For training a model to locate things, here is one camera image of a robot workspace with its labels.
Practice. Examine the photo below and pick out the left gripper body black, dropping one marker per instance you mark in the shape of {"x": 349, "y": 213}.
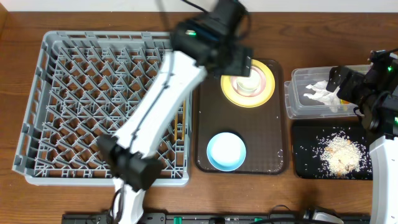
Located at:
{"x": 236, "y": 62}

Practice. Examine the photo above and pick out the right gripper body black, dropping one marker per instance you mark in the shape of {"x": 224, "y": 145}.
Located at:
{"x": 337, "y": 79}

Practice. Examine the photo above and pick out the white tissue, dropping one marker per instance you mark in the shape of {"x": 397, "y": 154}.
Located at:
{"x": 322, "y": 95}

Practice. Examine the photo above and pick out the leftover rice pile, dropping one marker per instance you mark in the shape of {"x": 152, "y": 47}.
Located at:
{"x": 337, "y": 156}

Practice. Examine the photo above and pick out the light blue bowl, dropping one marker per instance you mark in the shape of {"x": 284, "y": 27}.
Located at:
{"x": 226, "y": 152}

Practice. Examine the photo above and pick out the green yellow snack wrapper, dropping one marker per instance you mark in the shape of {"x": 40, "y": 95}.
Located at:
{"x": 343, "y": 102}

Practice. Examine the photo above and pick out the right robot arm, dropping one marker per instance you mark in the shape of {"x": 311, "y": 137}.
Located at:
{"x": 380, "y": 124}

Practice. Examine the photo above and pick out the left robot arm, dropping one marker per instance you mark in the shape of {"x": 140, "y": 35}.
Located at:
{"x": 130, "y": 150}

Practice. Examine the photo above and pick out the grey plastic dishwasher rack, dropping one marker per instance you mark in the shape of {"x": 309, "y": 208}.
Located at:
{"x": 86, "y": 83}

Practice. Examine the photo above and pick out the white paper cup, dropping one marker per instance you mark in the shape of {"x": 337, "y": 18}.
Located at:
{"x": 248, "y": 86}

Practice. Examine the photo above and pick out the pink small plate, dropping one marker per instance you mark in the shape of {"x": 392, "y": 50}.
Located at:
{"x": 255, "y": 72}

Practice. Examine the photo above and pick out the yellow plate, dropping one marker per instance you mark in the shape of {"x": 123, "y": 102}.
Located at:
{"x": 250, "y": 102}

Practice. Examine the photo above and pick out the clear plastic bin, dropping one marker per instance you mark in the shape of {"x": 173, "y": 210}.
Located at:
{"x": 299, "y": 106}

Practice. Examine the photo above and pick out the dark brown serving tray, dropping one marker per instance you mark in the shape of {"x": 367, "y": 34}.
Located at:
{"x": 262, "y": 128}

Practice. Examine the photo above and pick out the black plastic tray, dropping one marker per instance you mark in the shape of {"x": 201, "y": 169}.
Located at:
{"x": 305, "y": 131}

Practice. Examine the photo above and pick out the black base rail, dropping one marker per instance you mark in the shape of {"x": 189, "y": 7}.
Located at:
{"x": 161, "y": 218}

